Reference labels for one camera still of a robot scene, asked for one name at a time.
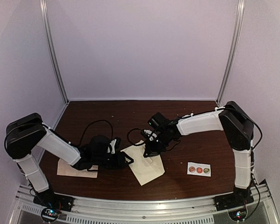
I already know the lined paper letter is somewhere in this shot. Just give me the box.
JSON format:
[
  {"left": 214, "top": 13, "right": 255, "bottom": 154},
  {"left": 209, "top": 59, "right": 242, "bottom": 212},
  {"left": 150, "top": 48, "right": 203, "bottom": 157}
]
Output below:
[{"left": 121, "top": 140, "right": 145, "bottom": 157}]

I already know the black braided left camera cable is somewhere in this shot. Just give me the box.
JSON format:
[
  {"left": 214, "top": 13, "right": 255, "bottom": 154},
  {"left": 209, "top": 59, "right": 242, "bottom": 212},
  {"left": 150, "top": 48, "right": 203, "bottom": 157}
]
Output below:
[{"left": 80, "top": 119, "right": 115, "bottom": 147}]

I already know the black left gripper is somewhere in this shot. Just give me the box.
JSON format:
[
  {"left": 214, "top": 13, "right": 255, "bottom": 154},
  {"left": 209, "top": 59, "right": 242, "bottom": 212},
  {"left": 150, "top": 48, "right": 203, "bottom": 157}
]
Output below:
[{"left": 92, "top": 151, "right": 133, "bottom": 170}]

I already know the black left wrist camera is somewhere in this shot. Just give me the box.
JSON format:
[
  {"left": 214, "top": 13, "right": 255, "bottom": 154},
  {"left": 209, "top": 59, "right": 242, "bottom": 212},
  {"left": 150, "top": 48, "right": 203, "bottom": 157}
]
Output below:
[{"left": 107, "top": 137, "right": 121, "bottom": 154}]

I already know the black braided right camera cable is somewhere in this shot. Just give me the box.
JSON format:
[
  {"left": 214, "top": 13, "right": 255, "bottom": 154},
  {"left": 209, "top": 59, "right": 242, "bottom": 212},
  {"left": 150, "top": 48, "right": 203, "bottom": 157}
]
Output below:
[{"left": 127, "top": 127, "right": 145, "bottom": 147}]

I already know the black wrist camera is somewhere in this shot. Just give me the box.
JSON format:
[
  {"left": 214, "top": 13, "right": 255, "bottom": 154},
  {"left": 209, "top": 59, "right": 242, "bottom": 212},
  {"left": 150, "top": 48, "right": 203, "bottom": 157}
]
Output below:
[
  {"left": 107, "top": 137, "right": 121, "bottom": 154},
  {"left": 140, "top": 129, "right": 155, "bottom": 141}
]

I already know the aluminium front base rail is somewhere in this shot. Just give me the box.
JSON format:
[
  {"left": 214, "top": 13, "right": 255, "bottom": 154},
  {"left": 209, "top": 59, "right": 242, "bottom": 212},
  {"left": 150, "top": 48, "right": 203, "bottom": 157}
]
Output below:
[{"left": 14, "top": 182, "right": 275, "bottom": 224}]

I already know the aluminium corner post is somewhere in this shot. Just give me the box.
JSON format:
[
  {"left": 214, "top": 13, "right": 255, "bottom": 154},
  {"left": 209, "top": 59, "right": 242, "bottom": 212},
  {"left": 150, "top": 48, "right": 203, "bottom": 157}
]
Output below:
[
  {"left": 39, "top": 0, "right": 69, "bottom": 104},
  {"left": 216, "top": 0, "right": 245, "bottom": 105}
]

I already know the cream paper envelope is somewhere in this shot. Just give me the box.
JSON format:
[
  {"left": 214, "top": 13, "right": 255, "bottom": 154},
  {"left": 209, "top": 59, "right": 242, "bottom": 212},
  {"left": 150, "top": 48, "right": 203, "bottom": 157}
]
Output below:
[{"left": 121, "top": 145, "right": 165, "bottom": 186}]

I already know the left aluminium corner post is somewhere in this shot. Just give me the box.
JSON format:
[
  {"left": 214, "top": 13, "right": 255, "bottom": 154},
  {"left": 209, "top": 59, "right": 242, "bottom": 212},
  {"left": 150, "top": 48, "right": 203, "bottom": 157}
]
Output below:
[{"left": 39, "top": 0, "right": 69, "bottom": 104}]

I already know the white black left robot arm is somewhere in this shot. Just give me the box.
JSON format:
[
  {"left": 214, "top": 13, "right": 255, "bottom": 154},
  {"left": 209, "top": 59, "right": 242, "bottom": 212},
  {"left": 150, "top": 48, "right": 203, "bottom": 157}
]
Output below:
[{"left": 4, "top": 113, "right": 134, "bottom": 207}]

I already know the right aluminium corner post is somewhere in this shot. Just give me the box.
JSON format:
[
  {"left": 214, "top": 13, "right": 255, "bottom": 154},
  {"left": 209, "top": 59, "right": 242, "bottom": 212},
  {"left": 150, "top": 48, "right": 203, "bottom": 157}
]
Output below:
[{"left": 216, "top": 0, "right": 245, "bottom": 105}]

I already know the sticker sheet with three seals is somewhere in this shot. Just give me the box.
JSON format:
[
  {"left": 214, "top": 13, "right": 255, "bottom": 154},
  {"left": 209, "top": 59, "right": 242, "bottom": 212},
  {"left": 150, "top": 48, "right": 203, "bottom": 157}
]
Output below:
[{"left": 187, "top": 162, "right": 211, "bottom": 177}]

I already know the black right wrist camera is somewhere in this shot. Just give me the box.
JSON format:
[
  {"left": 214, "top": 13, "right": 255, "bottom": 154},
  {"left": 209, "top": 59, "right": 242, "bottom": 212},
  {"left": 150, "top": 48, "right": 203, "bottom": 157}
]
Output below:
[{"left": 140, "top": 129, "right": 155, "bottom": 141}]

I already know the black braided camera cable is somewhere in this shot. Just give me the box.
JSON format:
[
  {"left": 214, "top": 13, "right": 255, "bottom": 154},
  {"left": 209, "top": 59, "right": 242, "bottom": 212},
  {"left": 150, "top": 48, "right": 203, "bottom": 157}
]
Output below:
[
  {"left": 127, "top": 127, "right": 145, "bottom": 147},
  {"left": 80, "top": 119, "right": 115, "bottom": 147}
]

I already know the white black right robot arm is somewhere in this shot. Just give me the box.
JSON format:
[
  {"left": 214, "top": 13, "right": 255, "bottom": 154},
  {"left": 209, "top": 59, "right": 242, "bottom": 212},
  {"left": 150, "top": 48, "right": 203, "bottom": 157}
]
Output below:
[{"left": 141, "top": 101, "right": 260, "bottom": 206}]

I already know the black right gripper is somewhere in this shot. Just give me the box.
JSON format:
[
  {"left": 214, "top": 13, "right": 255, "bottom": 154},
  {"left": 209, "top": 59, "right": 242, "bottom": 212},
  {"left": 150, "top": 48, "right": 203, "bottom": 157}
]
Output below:
[{"left": 144, "top": 131, "right": 171, "bottom": 158}]

